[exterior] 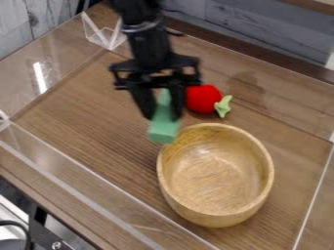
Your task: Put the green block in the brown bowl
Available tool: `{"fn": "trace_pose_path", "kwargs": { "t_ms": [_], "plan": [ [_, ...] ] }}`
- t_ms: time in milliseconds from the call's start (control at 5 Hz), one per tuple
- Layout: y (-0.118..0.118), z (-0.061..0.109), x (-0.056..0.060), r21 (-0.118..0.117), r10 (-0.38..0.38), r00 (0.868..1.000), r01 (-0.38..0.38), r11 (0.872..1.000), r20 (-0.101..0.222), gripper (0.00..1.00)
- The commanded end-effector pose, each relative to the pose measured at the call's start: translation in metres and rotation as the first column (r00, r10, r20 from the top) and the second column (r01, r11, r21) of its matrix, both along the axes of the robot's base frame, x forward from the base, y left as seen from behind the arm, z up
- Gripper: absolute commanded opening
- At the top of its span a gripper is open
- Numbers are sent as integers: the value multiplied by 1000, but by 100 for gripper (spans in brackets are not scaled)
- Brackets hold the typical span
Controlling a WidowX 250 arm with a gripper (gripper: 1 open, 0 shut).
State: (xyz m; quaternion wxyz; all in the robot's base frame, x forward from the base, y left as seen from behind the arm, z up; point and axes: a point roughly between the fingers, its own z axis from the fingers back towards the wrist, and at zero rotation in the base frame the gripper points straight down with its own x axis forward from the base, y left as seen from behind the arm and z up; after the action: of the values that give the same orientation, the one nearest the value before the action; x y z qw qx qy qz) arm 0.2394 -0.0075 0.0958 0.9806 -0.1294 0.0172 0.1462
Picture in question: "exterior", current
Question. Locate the black metal table bracket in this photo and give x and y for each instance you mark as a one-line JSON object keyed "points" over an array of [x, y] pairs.
{"points": [[43, 238]]}

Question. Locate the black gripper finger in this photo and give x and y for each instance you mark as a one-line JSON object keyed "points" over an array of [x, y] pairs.
{"points": [[146, 102], [178, 100]]}

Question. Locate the light wooden bowl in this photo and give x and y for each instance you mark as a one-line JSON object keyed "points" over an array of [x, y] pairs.
{"points": [[216, 174]]}

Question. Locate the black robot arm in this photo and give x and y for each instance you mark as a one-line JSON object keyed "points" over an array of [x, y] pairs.
{"points": [[141, 14]]}

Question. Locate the red plush tomato toy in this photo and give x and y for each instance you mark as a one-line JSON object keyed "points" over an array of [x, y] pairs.
{"points": [[205, 100]]}

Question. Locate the green rectangular block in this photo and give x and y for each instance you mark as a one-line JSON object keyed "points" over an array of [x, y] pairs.
{"points": [[163, 127]]}

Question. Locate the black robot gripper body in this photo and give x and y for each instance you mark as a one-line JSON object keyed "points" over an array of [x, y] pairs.
{"points": [[154, 63]]}

